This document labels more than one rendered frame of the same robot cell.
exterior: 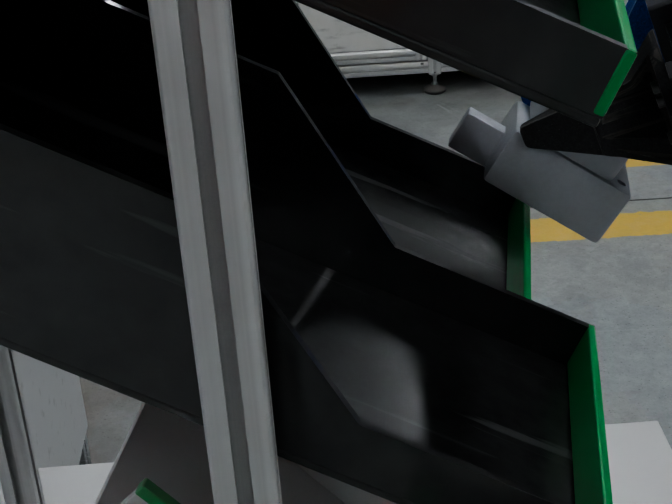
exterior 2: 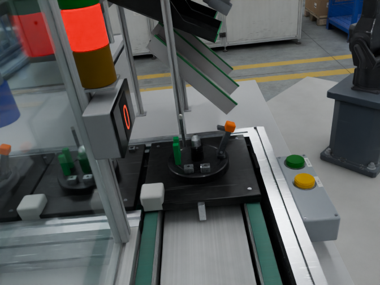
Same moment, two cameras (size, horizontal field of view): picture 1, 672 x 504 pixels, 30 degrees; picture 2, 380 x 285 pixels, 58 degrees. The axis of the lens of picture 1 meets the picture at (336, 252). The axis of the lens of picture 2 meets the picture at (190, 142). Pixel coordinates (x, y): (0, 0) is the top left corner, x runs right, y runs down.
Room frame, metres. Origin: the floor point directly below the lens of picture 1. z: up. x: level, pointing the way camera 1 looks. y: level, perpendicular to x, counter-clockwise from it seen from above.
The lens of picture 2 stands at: (-0.52, -0.04, 1.42)
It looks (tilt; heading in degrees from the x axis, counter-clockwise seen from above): 31 degrees down; 4
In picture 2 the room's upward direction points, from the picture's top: 7 degrees counter-clockwise
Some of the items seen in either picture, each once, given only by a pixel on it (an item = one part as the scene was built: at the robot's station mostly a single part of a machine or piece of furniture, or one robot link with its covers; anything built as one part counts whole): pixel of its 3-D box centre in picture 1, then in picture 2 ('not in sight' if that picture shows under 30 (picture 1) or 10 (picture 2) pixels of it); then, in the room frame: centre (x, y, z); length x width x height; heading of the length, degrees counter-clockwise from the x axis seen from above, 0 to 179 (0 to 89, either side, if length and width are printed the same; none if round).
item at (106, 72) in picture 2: not in sight; (94, 64); (-0.07, 0.11, 1.28); 0.05 x 0.05 x 0.05
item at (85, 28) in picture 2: not in sight; (84, 26); (-0.07, 0.11, 1.33); 0.05 x 0.05 x 0.05
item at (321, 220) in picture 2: not in sight; (303, 193); (0.04, -0.23, 0.93); 0.21 x 0.07 x 0.06; 1
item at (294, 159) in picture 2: not in sight; (294, 162); (0.11, -0.22, 0.96); 0.04 x 0.04 x 0.02
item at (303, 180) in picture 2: not in sight; (304, 182); (0.04, -0.23, 0.96); 0.04 x 0.04 x 0.02
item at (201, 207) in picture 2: not in sight; (202, 211); (-0.01, -0.01, 0.95); 0.01 x 0.01 x 0.04; 1
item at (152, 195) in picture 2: not in sight; (152, 197); (0.02, 0.09, 0.97); 0.05 x 0.05 x 0.04; 1
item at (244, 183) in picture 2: not in sight; (199, 168); (0.12, -0.01, 0.96); 0.24 x 0.24 x 0.02; 1
